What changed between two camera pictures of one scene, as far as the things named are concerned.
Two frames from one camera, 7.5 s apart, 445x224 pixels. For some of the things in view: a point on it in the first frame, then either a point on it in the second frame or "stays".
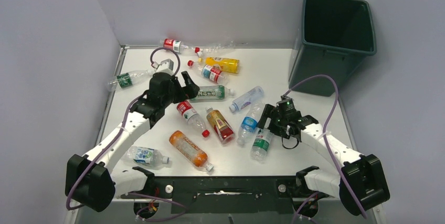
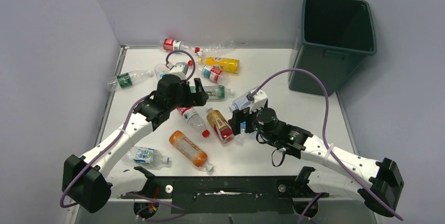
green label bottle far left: x=124 y=80 stays
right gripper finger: x=267 y=112 -> x=240 y=115
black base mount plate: x=193 y=195 stays
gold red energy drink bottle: x=223 y=131 stays
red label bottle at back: x=177 y=46 stays
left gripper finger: x=191 y=89 -> x=200 y=97
